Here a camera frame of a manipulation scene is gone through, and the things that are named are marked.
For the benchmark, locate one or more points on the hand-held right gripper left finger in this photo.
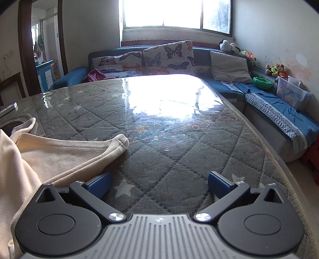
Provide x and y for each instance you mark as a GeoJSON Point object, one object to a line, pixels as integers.
{"type": "Point", "coordinates": [99, 185]}

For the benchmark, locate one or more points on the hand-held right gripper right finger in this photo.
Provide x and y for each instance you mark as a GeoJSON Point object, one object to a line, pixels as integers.
{"type": "Point", "coordinates": [216, 183]}

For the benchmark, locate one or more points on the cream garment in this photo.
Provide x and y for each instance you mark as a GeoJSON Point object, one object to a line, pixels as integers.
{"type": "Point", "coordinates": [49, 154]}

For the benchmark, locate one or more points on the hanging clothes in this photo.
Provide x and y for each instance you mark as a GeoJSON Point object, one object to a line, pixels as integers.
{"type": "Point", "coordinates": [37, 48]}

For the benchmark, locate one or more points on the blue sofa cover cloth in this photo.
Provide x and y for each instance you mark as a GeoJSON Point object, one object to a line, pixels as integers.
{"type": "Point", "coordinates": [269, 104]}

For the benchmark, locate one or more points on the red plastic stool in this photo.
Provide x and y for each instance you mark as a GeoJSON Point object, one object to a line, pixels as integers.
{"type": "Point", "coordinates": [312, 154]}

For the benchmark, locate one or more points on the green plastic bowl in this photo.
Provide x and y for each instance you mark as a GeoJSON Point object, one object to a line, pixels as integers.
{"type": "Point", "coordinates": [261, 83]}

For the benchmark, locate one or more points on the pink cloth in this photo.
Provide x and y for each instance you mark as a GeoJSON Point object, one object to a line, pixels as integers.
{"type": "Point", "coordinates": [93, 76]}

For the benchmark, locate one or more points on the clear plastic storage box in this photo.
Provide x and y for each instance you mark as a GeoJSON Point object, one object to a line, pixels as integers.
{"type": "Point", "coordinates": [289, 94]}

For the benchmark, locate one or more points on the grey cushion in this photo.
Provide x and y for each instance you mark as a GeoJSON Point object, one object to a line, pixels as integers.
{"type": "Point", "coordinates": [229, 66]}

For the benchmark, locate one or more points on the blue cabinet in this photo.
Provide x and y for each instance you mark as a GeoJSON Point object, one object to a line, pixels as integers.
{"type": "Point", "coordinates": [44, 74]}

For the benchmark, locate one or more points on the long butterfly print cushion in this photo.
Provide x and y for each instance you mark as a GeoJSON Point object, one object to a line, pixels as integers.
{"type": "Point", "coordinates": [117, 62]}

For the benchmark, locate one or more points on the green plush toy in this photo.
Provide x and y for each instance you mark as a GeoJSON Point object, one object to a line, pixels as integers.
{"type": "Point", "coordinates": [274, 71]}

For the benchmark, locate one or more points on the blue corner sofa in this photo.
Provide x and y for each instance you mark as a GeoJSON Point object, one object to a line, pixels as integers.
{"type": "Point", "coordinates": [201, 56]}

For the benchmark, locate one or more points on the brown teddy bear plush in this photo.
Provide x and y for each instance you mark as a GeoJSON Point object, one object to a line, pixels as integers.
{"type": "Point", "coordinates": [280, 68]}

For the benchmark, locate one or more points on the orange and green toy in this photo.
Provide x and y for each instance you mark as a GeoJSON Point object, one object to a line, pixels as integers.
{"type": "Point", "coordinates": [248, 54]}

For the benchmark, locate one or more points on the dark wooden chair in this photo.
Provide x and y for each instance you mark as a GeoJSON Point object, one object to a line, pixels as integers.
{"type": "Point", "coordinates": [12, 84]}

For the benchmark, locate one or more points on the large butterfly print cushion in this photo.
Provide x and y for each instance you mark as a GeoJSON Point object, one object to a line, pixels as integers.
{"type": "Point", "coordinates": [172, 57]}

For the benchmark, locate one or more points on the panda plush toy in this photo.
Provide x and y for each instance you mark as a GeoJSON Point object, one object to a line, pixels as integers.
{"type": "Point", "coordinates": [226, 46]}

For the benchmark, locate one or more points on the window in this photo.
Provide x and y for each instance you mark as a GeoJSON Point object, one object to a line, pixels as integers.
{"type": "Point", "coordinates": [174, 15]}

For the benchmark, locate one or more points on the brown door frame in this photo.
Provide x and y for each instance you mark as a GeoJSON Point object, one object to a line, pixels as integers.
{"type": "Point", "coordinates": [25, 49]}

